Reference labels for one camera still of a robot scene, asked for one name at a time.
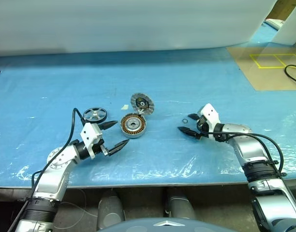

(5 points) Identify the brown cardboard box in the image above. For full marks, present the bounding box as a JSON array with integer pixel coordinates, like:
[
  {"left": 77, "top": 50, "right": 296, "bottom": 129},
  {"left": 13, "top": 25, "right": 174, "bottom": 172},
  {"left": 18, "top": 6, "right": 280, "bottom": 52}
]
[{"left": 265, "top": 0, "right": 296, "bottom": 20}]

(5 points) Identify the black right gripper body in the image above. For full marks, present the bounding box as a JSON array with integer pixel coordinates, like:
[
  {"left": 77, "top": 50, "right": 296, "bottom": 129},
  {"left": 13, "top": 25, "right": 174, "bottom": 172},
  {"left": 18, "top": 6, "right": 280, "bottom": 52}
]
[{"left": 197, "top": 116, "right": 211, "bottom": 140}]

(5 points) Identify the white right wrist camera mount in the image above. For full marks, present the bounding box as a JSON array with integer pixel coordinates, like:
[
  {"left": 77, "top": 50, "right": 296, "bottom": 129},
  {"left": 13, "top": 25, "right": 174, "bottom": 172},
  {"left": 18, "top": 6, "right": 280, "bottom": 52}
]
[{"left": 197, "top": 103, "right": 222, "bottom": 141}]

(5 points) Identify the white upright panel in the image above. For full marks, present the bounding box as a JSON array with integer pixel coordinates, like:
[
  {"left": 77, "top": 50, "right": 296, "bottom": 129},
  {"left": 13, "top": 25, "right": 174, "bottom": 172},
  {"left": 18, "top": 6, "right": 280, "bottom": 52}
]
[{"left": 273, "top": 0, "right": 296, "bottom": 48}]

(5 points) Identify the flat white object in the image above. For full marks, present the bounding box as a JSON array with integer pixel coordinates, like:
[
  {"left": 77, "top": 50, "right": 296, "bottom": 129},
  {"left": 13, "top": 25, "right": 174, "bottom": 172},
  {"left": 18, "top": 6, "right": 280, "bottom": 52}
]
[{"left": 262, "top": 18, "right": 285, "bottom": 30}]

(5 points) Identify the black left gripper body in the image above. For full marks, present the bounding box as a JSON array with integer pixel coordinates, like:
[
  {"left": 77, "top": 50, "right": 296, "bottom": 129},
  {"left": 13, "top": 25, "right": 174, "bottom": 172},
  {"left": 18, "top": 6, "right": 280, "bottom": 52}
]
[{"left": 92, "top": 139, "right": 110, "bottom": 158}]

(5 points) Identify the blue-grey robot torso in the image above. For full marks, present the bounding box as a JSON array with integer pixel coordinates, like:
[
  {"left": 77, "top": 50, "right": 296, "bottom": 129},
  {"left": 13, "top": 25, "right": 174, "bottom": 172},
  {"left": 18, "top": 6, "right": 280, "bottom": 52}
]
[{"left": 96, "top": 216, "right": 236, "bottom": 232}]

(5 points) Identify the motor housing with copper windings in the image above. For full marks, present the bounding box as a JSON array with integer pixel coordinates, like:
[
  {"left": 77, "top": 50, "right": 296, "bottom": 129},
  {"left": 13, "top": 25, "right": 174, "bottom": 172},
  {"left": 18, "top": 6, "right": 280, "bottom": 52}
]
[{"left": 119, "top": 113, "right": 148, "bottom": 140}]

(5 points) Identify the white foam backdrop sheet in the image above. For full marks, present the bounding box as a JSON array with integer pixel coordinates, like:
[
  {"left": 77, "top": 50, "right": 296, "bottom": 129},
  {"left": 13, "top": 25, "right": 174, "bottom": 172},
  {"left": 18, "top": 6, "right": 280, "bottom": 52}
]
[{"left": 0, "top": 0, "right": 282, "bottom": 58}]

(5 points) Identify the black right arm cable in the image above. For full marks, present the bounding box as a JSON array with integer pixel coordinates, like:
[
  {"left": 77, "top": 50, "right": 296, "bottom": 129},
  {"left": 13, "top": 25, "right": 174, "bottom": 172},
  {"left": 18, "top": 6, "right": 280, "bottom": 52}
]
[{"left": 201, "top": 131, "right": 288, "bottom": 178}]

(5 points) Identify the black cable on cardboard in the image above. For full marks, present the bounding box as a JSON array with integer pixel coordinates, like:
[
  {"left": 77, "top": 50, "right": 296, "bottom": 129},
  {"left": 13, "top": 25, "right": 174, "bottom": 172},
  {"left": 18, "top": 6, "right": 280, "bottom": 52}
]
[{"left": 283, "top": 64, "right": 296, "bottom": 88}]

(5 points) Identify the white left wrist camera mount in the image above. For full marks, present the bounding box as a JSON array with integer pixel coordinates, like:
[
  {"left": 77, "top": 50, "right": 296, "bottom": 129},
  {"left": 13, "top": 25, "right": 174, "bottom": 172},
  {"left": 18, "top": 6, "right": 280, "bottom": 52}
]
[{"left": 80, "top": 122, "right": 105, "bottom": 160}]

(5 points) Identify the thin white wire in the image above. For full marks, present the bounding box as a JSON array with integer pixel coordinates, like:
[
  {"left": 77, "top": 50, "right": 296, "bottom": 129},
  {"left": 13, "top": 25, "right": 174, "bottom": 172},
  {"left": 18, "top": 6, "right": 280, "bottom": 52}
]
[{"left": 58, "top": 189, "right": 101, "bottom": 218}]

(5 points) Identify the brown cardboard sheet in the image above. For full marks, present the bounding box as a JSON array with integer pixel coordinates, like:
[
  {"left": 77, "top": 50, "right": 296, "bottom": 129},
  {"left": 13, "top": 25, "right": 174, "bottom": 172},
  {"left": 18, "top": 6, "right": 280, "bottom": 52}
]
[{"left": 225, "top": 46, "right": 296, "bottom": 92}]

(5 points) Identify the blue plastic table cover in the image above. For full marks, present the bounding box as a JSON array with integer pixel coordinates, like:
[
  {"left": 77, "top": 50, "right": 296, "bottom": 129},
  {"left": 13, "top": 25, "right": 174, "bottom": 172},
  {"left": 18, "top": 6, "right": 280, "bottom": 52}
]
[{"left": 0, "top": 25, "right": 296, "bottom": 189}]

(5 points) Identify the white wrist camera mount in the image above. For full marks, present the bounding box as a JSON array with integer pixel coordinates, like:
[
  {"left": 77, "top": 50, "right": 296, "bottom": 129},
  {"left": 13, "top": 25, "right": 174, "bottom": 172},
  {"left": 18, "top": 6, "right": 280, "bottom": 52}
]
[
  {"left": 80, "top": 122, "right": 105, "bottom": 160},
  {"left": 197, "top": 103, "right": 222, "bottom": 141}
]

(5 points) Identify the grey rounded shape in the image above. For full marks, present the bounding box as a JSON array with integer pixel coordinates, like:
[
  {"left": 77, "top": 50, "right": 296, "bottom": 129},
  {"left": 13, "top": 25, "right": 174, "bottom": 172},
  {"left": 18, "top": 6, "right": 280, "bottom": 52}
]
[
  {"left": 97, "top": 189, "right": 126, "bottom": 231},
  {"left": 164, "top": 188, "right": 196, "bottom": 219}
]

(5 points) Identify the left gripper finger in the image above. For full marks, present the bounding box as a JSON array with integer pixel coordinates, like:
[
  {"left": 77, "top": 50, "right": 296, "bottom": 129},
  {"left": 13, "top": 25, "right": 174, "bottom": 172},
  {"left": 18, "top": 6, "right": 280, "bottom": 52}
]
[
  {"left": 106, "top": 139, "right": 130, "bottom": 157},
  {"left": 99, "top": 121, "right": 118, "bottom": 131}
]

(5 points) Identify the black silver spoked rotor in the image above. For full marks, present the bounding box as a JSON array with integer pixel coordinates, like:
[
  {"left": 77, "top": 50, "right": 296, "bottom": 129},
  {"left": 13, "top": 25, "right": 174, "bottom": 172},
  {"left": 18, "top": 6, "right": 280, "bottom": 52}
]
[{"left": 83, "top": 107, "right": 107, "bottom": 122}]

